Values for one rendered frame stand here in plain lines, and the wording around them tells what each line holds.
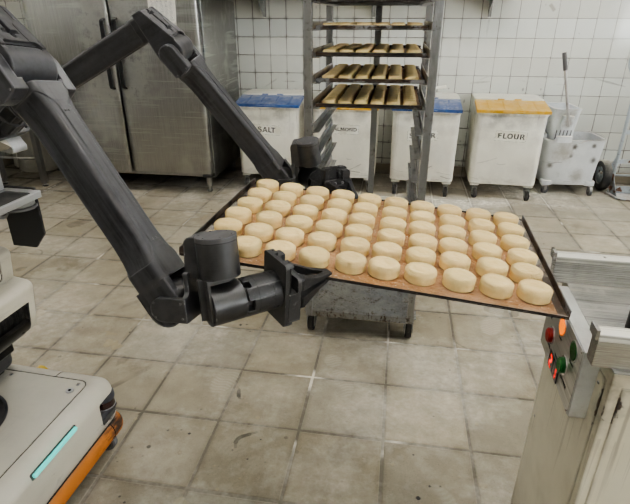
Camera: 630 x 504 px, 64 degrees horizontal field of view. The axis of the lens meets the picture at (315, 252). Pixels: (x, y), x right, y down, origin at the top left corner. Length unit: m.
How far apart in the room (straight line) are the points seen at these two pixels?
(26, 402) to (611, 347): 1.57
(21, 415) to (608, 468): 1.51
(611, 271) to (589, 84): 3.91
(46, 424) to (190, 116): 2.96
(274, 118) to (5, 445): 3.23
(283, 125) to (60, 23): 1.84
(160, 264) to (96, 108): 3.89
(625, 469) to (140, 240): 0.88
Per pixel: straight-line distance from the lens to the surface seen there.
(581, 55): 4.97
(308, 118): 1.98
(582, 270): 1.18
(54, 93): 0.79
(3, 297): 1.44
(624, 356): 0.93
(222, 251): 0.66
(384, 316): 2.27
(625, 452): 1.05
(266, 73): 4.92
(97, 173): 0.74
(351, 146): 4.22
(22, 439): 1.70
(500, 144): 4.26
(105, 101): 4.52
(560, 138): 4.55
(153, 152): 4.42
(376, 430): 1.93
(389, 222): 0.96
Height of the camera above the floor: 1.34
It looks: 25 degrees down
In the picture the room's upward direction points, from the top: straight up
